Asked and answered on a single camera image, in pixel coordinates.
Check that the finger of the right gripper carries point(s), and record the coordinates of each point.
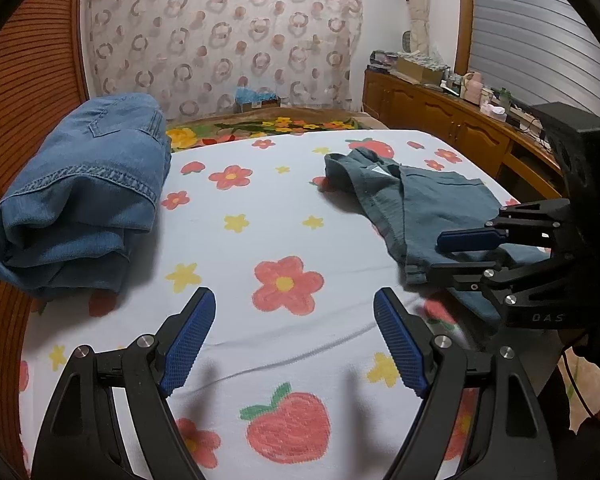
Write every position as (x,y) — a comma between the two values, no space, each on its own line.
(466,276)
(472,240)

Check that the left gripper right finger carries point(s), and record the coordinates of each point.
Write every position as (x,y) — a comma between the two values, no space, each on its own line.
(507,436)

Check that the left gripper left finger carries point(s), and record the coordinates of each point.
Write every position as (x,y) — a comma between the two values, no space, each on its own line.
(80,437)

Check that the teal green shorts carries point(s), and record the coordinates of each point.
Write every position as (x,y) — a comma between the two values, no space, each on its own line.
(410,207)

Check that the wooden sideboard cabinet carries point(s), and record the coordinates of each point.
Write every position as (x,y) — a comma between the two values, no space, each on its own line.
(512,157)

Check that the pink tissue pack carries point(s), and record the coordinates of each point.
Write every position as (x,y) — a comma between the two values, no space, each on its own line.
(495,112)

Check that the pink kettle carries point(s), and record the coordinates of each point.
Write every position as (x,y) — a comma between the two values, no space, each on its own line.
(472,87)

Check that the cardboard box on cabinet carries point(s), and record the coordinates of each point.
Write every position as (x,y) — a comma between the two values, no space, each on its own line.
(419,73)

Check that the white floral strawberry blanket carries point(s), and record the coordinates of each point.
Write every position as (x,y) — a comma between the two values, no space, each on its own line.
(294,380)

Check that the folded blue denim jeans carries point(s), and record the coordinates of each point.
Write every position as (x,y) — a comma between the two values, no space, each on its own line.
(73,216)

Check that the grey window blind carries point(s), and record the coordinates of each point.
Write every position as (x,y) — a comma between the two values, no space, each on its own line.
(539,50)

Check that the beige floral bed cover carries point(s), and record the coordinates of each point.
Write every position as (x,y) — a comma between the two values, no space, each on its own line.
(266,121)

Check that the blue item on box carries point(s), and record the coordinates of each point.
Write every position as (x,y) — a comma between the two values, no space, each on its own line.
(247,99)

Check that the circle patterned sheer curtain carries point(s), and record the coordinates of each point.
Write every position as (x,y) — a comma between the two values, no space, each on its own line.
(197,58)

